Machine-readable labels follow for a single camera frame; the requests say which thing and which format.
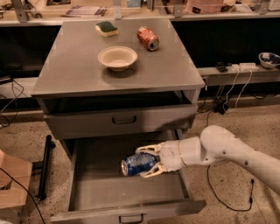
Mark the grey top drawer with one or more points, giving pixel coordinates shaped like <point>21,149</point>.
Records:
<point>120,121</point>

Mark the blue white bowl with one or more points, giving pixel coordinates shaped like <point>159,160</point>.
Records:
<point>269,59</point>

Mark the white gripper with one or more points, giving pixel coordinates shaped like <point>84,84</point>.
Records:
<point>170,157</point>

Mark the green yellow sponge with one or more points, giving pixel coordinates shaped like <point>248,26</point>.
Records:
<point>106,29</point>

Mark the open grey middle drawer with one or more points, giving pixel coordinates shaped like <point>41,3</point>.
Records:
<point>99,193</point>

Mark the papers on back counter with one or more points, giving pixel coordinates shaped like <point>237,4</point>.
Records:
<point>88,11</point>

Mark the black metal bar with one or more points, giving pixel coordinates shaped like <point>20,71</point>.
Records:
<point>49,144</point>

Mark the blue pepsi can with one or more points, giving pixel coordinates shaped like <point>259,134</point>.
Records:
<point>138,163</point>

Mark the grey metal drawer cabinet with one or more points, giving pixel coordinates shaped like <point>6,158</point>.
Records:
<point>73,80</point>

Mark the white power strip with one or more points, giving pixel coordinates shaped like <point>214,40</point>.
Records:
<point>242,67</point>

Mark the beige paper bowl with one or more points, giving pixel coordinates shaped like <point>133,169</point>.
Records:
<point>117,58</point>

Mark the red soda can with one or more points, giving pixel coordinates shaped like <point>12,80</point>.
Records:
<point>148,38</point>

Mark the black remote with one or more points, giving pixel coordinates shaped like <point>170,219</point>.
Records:
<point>221,67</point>

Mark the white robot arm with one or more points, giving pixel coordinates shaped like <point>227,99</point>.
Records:
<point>215,144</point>

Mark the cardboard box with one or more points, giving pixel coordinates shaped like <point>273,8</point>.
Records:
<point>15,177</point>

